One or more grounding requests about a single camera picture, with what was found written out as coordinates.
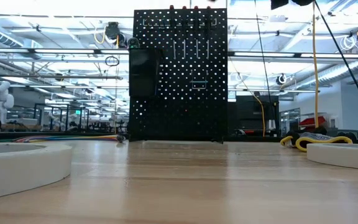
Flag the black screwdriver red cap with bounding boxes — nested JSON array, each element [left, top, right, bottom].
[[181, 5, 188, 60], [193, 5, 200, 60], [205, 5, 213, 60]]

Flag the black glove yellow trim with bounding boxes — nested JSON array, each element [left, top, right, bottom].
[[279, 125, 354, 153]]

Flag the white masking tape roll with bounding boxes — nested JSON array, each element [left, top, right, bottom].
[[0, 142, 74, 201], [306, 142, 358, 172]]

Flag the black metal pegboard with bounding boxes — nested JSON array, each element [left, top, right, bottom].
[[127, 7, 229, 143]]

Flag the black pegboard bin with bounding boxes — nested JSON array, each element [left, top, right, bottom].
[[128, 47, 164, 98]]

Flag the black background cabinet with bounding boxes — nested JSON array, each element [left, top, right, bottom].
[[234, 95, 280, 137]]

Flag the red background bin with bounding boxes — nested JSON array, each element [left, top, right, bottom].
[[299, 115, 326, 129]]

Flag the black slanted stand pole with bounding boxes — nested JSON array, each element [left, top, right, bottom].
[[313, 0, 358, 130]]

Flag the silver double wire hook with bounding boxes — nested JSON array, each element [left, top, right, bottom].
[[190, 68, 209, 91]]

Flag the thin yellow curved cable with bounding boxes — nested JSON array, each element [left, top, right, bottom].
[[231, 60, 267, 138]]

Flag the black hanging cable loop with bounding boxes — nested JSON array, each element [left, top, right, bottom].
[[104, 55, 121, 67]]

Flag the silver pegboard tool rail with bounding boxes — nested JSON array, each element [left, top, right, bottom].
[[142, 17, 218, 30]]

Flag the multicoloured cable bundle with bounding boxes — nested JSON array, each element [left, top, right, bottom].
[[0, 134, 127, 143]]

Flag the yellow hanging cable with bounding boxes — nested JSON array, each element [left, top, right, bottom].
[[311, 1, 320, 129]]

